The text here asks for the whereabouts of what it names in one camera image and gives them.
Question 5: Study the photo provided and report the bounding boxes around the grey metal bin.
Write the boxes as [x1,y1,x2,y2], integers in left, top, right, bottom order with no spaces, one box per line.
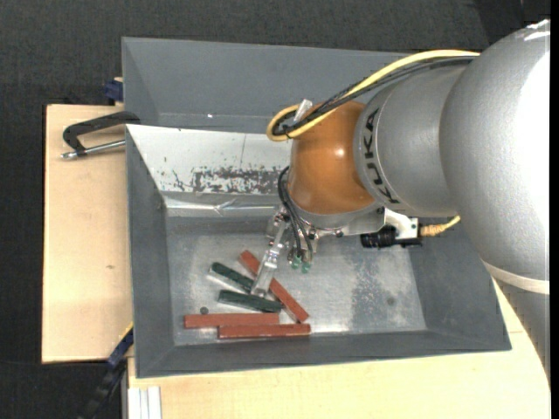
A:
[121,36,513,379]

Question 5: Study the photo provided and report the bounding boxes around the pale wood board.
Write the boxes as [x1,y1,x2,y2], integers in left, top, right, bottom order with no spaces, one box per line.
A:
[41,103,135,364]

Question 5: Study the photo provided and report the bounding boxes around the dark green flat block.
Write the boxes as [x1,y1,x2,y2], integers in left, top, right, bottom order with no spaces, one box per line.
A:
[209,261,257,294]
[217,289,284,314]

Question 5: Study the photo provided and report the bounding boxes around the red-brown flat block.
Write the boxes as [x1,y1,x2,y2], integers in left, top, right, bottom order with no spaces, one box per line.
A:
[183,312,281,330]
[217,322,313,340]
[238,250,311,324]

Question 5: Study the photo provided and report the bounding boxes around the black cylinder on white bracket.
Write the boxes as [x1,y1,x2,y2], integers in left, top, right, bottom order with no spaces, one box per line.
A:
[360,207,439,251]

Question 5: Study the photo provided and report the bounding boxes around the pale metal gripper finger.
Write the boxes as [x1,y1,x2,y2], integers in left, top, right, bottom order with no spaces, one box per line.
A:
[260,255,281,299]
[251,253,275,295]

